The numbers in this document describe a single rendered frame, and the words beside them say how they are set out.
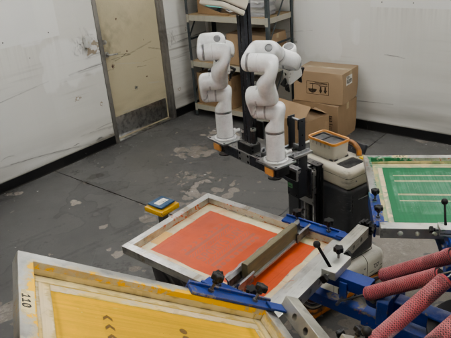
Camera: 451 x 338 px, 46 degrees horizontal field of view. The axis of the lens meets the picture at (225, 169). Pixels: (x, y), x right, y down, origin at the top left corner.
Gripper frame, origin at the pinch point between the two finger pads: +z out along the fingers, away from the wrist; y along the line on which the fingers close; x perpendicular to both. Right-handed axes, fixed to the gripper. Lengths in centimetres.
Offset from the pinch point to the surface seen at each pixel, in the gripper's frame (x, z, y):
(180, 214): -22, -3, -96
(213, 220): -33, 1, -86
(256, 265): -78, -26, -91
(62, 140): 267, 185, -105
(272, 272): -81, -17, -87
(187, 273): -60, -25, -113
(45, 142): 266, 172, -119
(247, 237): -55, -5, -81
